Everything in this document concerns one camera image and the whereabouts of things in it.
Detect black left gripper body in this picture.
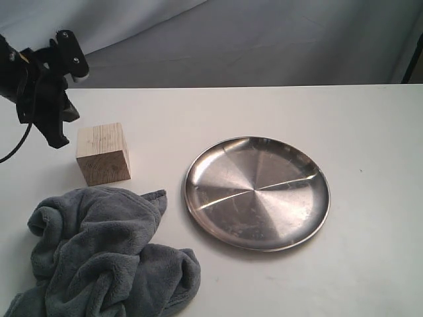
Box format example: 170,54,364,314
16,48,68,125

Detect pale wooden cube block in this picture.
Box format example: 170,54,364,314
76,123,131,186

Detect grey fleece towel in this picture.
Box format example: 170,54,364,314
6,187,201,316

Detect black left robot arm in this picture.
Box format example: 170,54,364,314
1,30,89,149

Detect grey backdrop cloth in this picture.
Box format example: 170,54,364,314
1,1,422,88

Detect round steel plate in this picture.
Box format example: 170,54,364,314
182,136,330,252

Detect black backdrop stand pole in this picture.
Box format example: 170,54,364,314
401,34,423,84

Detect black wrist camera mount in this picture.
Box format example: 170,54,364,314
50,30,89,83

